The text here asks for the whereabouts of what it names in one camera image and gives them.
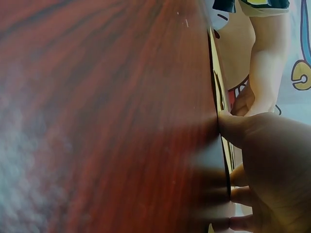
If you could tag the person's left hand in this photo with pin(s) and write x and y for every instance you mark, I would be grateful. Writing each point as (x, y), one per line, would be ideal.
(244, 103)

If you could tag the person's right hand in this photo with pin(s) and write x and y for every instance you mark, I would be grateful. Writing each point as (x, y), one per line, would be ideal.
(279, 170)

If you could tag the thin yellow black-edged board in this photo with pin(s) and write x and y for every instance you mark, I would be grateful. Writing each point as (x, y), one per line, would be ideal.
(219, 92)

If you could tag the person's left forearm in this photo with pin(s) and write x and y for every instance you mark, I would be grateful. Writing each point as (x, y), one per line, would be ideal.
(262, 60)

